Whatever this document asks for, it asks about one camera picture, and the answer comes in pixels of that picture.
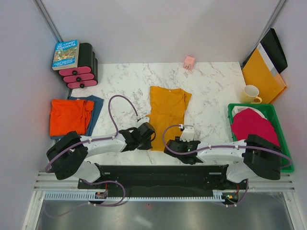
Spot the blue treehouse book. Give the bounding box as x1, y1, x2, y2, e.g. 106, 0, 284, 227
52, 40, 80, 71

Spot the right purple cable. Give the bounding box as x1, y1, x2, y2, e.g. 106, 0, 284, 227
162, 123, 293, 171

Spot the black pink drawer organizer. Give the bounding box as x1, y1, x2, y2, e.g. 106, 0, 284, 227
59, 43, 98, 89

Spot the blue folded t shirt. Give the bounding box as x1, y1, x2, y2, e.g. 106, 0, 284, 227
50, 95, 104, 139

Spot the pink cube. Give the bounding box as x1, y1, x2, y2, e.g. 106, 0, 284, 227
183, 56, 195, 70

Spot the white slotted cable duct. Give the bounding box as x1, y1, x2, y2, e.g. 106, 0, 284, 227
43, 190, 225, 202

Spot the green plastic bin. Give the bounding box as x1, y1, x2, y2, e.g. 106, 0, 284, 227
228, 103, 291, 158

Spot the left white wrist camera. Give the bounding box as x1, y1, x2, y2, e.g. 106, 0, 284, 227
137, 115, 150, 123

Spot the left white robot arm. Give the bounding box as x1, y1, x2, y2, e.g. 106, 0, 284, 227
46, 122, 155, 188

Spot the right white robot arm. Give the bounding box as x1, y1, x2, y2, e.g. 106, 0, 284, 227
164, 134, 282, 189

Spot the magenta t shirt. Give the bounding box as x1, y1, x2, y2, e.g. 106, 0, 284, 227
231, 108, 280, 146

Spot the orange envelope folder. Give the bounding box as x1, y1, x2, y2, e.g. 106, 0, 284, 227
242, 44, 287, 104

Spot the pale yellow mug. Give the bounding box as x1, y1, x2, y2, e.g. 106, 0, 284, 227
239, 85, 262, 104

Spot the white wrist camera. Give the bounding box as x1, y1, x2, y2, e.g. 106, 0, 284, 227
180, 125, 195, 142
137, 115, 150, 123

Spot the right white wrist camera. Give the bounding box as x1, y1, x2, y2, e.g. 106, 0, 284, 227
180, 125, 195, 142

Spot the mustard yellow t shirt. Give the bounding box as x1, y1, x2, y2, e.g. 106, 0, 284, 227
148, 86, 192, 151

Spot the black white folder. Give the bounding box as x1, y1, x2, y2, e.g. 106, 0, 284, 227
242, 28, 288, 75

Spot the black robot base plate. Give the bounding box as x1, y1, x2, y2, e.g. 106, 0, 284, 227
78, 165, 247, 198

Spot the orange folded t shirt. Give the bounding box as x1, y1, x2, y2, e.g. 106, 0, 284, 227
49, 99, 94, 137

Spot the white cloth in bin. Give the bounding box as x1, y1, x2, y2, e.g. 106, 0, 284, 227
231, 106, 266, 119

